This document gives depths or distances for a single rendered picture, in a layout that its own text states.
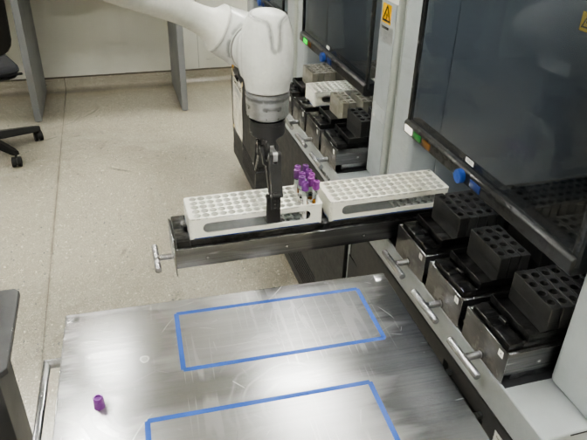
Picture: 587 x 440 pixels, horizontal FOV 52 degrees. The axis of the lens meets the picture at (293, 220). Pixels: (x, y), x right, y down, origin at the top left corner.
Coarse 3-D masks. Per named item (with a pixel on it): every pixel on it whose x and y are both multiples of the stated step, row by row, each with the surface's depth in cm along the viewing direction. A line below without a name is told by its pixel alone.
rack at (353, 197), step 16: (368, 176) 145; (384, 176) 146; (400, 176) 147; (416, 176) 146; (432, 176) 146; (320, 192) 140; (336, 192) 138; (352, 192) 138; (368, 192) 138; (384, 192) 139; (400, 192) 139; (416, 192) 139; (432, 192) 141; (336, 208) 135; (352, 208) 143; (368, 208) 144; (384, 208) 144; (400, 208) 140; (416, 208) 142
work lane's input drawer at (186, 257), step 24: (384, 216) 139; (408, 216) 141; (192, 240) 128; (216, 240) 129; (240, 240) 131; (264, 240) 132; (288, 240) 134; (312, 240) 135; (336, 240) 137; (360, 240) 139; (192, 264) 130
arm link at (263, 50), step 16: (256, 16) 112; (272, 16) 111; (240, 32) 120; (256, 32) 112; (272, 32) 112; (288, 32) 113; (240, 48) 116; (256, 48) 113; (272, 48) 112; (288, 48) 114; (240, 64) 118; (256, 64) 114; (272, 64) 114; (288, 64) 116; (256, 80) 116; (272, 80) 115; (288, 80) 118
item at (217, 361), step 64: (128, 320) 105; (192, 320) 105; (256, 320) 106; (320, 320) 106; (384, 320) 107; (64, 384) 92; (128, 384) 92; (192, 384) 93; (256, 384) 93; (320, 384) 93; (384, 384) 94; (448, 384) 94
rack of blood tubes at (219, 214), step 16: (240, 192) 137; (256, 192) 138; (288, 192) 138; (192, 208) 131; (208, 208) 130; (224, 208) 131; (240, 208) 131; (256, 208) 131; (288, 208) 131; (304, 208) 132; (320, 208) 134; (192, 224) 127; (208, 224) 135; (224, 224) 135; (240, 224) 136; (256, 224) 136; (272, 224) 132; (288, 224) 134
